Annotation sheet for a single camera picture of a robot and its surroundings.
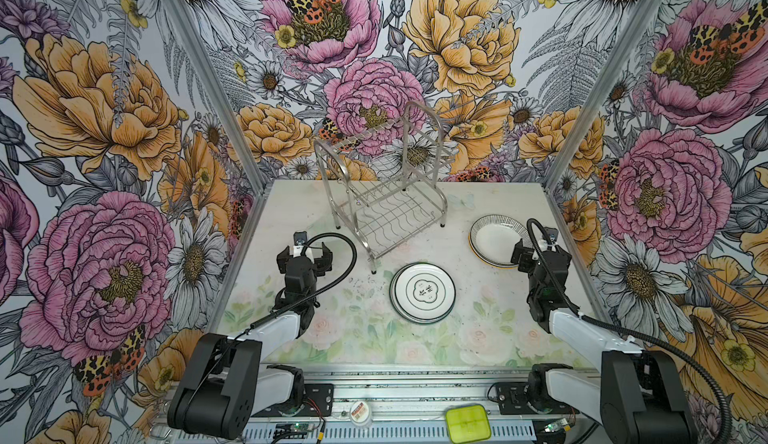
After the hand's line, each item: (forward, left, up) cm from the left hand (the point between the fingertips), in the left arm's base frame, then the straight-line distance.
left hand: (307, 252), depth 89 cm
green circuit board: (-41, -1, -12) cm, 43 cm away
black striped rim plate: (+11, -60, -10) cm, 62 cm away
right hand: (-2, -67, +2) cm, 67 cm away
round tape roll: (-39, -17, 0) cm, 43 cm away
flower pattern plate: (-9, -34, -8) cm, 36 cm away
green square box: (-41, -42, -9) cm, 59 cm away
